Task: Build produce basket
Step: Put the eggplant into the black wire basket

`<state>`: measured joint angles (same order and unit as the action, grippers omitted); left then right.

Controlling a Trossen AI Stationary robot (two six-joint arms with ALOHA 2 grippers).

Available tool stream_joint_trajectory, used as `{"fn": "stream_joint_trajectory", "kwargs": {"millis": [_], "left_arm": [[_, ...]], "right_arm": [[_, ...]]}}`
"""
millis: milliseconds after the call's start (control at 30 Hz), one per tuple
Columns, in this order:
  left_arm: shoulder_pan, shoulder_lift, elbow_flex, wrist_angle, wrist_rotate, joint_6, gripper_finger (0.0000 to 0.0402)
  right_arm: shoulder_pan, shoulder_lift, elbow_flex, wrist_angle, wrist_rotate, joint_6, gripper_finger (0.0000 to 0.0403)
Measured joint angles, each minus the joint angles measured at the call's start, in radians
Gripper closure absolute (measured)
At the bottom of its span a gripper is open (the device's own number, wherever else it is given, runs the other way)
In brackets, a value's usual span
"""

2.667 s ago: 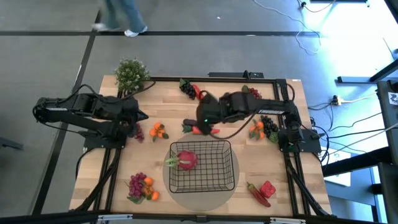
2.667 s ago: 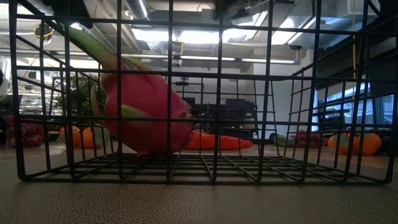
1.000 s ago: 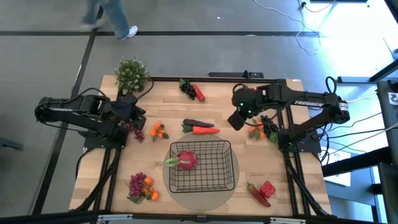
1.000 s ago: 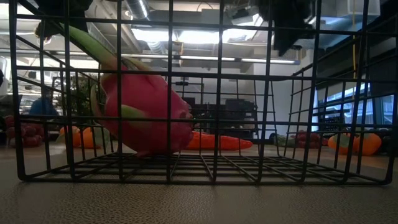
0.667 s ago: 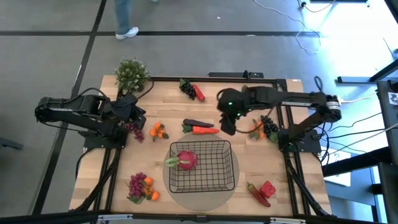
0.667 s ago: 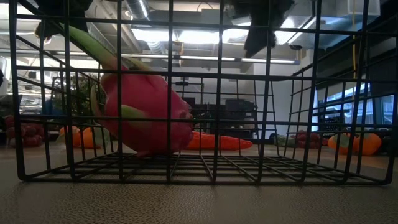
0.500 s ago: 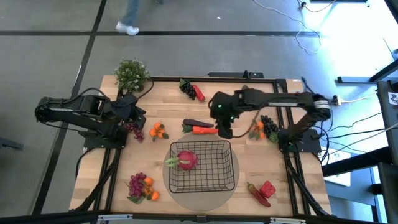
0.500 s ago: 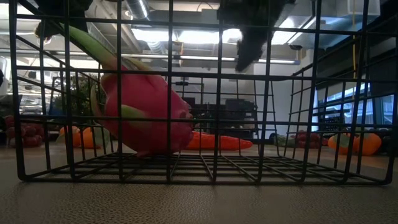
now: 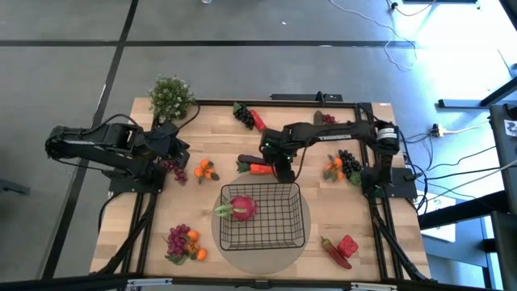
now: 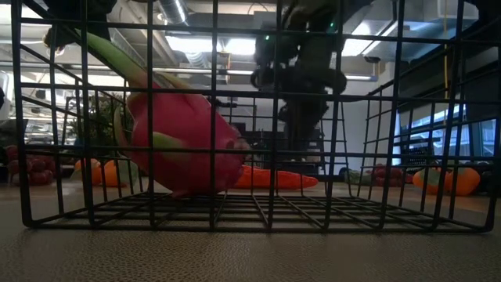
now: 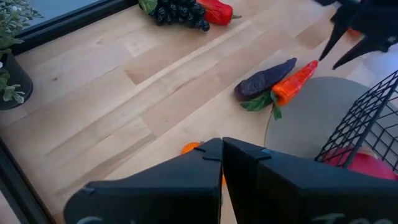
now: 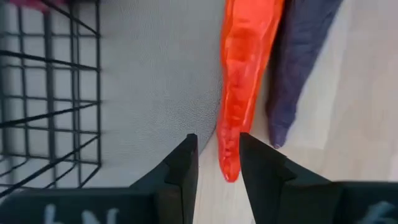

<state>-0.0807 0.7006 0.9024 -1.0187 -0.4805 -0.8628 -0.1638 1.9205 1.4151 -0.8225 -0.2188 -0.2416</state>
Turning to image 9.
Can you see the small black grape bunch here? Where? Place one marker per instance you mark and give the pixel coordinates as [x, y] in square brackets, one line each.
[244, 116]

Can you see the grey cabinet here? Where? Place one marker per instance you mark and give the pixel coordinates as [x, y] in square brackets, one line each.
[503, 161]

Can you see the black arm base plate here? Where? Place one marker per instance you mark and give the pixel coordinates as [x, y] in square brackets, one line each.
[133, 188]
[404, 182]

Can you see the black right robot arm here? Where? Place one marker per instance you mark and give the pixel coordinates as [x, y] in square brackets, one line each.
[343, 131]

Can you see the red bell pepper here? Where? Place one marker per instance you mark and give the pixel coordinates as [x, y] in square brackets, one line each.
[347, 245]
[335, 254]

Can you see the pink dragon fruit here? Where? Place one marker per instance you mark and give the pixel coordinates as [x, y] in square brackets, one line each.
[244, 208]

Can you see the purple eggplant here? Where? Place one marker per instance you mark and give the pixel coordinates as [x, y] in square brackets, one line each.
[250, 159]

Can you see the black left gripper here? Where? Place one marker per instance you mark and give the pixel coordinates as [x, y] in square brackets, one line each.
[177, 151]

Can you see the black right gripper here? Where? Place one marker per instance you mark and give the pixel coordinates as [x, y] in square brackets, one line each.
[286, 171]

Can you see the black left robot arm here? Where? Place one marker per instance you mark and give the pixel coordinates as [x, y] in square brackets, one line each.
[101, 141]

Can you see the green potted plant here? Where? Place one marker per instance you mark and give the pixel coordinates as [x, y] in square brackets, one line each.
[169, 97]

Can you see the small dark purple grape bunch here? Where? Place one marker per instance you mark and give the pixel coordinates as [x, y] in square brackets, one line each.
[179, 174]

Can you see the dark chair base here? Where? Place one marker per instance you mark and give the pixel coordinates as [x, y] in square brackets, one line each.
[12, 186]

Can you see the large black grape bunch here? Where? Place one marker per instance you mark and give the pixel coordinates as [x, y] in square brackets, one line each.
[349, 163]

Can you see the magenta grape bunch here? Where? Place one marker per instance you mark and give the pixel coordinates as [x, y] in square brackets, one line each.
[177, 240]

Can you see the orange cluster with leaves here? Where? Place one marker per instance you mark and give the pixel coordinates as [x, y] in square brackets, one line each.
[193, 235]
[204, 163]
[337, 162]

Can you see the white printed tag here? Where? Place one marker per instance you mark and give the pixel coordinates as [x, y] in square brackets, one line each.
[511, 127]

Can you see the white power strip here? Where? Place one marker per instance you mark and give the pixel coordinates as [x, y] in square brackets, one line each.
[436, 130]

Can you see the black bracket bar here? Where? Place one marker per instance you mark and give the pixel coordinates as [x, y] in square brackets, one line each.
[299, 97]

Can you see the silver frame bracket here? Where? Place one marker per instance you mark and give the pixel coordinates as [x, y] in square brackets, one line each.
[373, 287]
[149, 282]

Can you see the black beam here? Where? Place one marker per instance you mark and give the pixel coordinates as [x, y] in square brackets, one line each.
[464, 210]

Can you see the black floor stand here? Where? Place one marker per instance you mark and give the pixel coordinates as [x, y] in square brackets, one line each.
[460, 104]

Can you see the round grey mat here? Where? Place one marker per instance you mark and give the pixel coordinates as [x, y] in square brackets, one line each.
[260, 262]

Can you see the green cucumber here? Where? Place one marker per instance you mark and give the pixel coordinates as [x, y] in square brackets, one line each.
[318, 117]

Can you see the red grape bunch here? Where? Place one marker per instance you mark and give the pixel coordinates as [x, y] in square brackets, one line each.
[329, 119]

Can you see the orange carrot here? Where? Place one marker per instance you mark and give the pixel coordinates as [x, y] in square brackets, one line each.
[258, 169]

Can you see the long red pepper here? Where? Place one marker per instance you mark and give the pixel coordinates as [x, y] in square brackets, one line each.
[258, 120]

